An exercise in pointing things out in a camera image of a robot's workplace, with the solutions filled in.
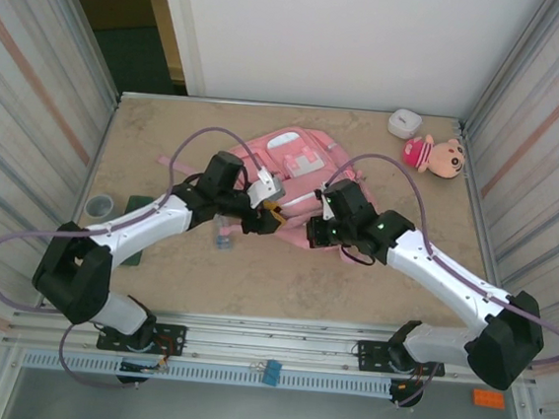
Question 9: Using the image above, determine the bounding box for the clear pencil case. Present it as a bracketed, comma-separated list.
[209, 212, 239, 253]

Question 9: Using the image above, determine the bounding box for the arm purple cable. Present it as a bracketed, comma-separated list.
[304, 148, 559, 419]
[0, 105, 273, 403]

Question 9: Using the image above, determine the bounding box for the small circuit board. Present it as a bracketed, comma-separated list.
[119, 360, 170, 377]

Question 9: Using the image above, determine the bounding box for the aluminium front rail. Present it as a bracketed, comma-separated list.
[3, 292, 543, 396]

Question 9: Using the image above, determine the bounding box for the plush doll with pink hat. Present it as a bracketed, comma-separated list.
[397, 131, 468, 181]

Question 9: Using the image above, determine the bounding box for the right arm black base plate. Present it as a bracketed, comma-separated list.
[353, 338, 449, 380]

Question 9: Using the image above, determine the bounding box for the grey plastic cup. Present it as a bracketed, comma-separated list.
[84, 193, 115, 220]

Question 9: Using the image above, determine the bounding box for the blue binder clip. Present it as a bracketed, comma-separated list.
[246, 357, 284, 387]

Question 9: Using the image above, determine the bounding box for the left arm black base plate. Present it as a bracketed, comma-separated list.
[96, 317, 189, 359]

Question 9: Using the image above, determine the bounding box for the orange toy block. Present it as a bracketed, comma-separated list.
[470, 387, 509, 410]

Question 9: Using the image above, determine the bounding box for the dark green notebook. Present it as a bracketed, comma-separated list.
[114, 192, 157, 268]

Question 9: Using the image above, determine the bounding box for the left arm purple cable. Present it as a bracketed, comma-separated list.
[0, 105, 273, 403]

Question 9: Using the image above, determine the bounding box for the small white box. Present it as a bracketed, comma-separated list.
[385, 107, 424, 140]

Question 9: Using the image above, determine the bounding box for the grey slotted cable duct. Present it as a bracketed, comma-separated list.
[20, 345, 392, 402]

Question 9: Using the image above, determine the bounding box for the pink backpack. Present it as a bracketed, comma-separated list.
[150, 114, 391, 257]

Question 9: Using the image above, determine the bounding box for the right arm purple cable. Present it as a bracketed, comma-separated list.
[304, 148, 559, 419]

